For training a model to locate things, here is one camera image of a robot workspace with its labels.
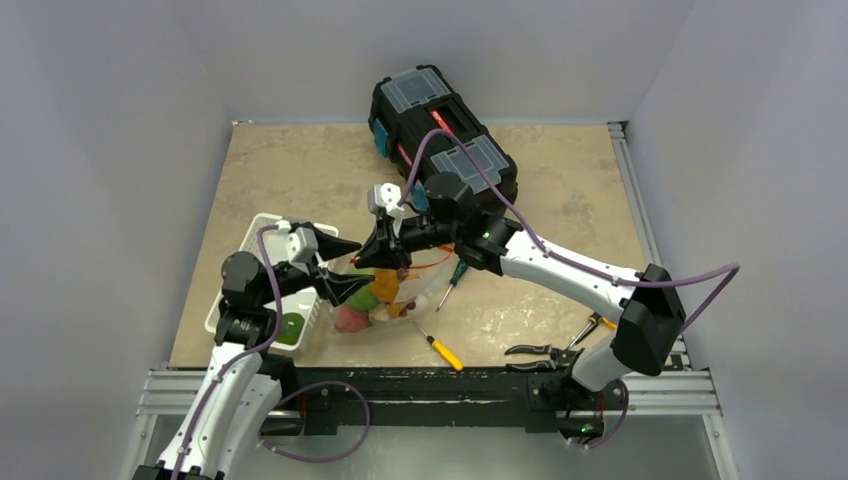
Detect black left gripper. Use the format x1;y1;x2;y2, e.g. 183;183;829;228
257;223;372;305

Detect clear zip bag orange zipper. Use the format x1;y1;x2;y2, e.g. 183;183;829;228
333;246;456;333

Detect pink peach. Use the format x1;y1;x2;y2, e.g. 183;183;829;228
333;305;371;333

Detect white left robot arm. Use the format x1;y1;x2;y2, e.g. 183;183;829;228
133;221;370;479

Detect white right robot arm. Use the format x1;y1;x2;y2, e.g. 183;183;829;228
355;172;685;407

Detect white plastic basket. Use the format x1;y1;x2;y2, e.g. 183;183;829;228
203;211;340;352

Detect white garlic bulb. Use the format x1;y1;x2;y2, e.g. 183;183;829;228
369;304;394;326

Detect green bell pepper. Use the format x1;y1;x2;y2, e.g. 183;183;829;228
276;312;306;346

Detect black toolbox clear lids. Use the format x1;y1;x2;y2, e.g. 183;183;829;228
368;65;518;213

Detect black pliers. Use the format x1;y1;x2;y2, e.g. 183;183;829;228
505;344;582;372

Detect orange black screwdriver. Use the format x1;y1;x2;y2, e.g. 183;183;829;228
568;312;617;350

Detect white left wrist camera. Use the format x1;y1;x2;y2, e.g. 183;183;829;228
270;220;319;265

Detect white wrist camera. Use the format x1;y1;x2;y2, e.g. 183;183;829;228
367;183;405;234
270;220;319;265

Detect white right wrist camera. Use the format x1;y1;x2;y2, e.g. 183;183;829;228
367;183;405;234

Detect green handled screwdriver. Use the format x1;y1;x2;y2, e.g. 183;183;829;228
436;260;469;312

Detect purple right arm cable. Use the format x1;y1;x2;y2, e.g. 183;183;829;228
397;128;741;334

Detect yellow handled screwdriver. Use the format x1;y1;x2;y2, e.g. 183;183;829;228
413;322;464;372

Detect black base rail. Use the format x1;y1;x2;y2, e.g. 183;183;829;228
260;367;627;440

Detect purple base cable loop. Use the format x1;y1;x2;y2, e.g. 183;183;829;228
261;380;372;464

